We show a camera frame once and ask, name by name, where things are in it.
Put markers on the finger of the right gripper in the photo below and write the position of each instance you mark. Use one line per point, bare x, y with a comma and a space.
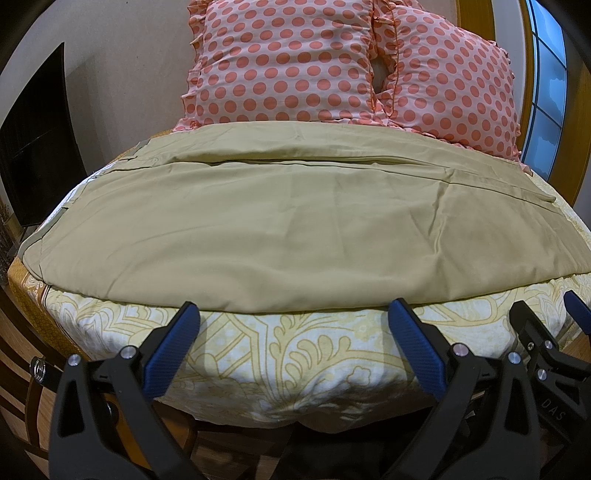
560, 383
578, 310

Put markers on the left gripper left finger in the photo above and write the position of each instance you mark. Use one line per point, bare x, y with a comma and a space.
84, 442

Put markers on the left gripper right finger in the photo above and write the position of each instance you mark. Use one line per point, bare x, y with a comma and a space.
485, 425

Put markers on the beige khaki pants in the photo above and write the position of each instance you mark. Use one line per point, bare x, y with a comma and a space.
266, 217

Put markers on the cream patterned bed sheet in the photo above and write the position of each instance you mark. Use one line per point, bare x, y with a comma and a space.
331, 370

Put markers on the blue glass window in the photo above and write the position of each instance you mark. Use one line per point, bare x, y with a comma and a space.
550, 82

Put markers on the pink polka dot pillow right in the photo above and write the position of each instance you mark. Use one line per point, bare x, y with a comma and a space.
444, 82

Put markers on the pink polka dot pillow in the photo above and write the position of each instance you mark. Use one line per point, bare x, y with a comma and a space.
444, 82
281, 60

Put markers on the pink polka dot pillow left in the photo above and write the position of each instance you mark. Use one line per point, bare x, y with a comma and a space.
281, 60

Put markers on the wooden bed frame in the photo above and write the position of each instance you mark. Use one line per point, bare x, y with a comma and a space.
26, 410

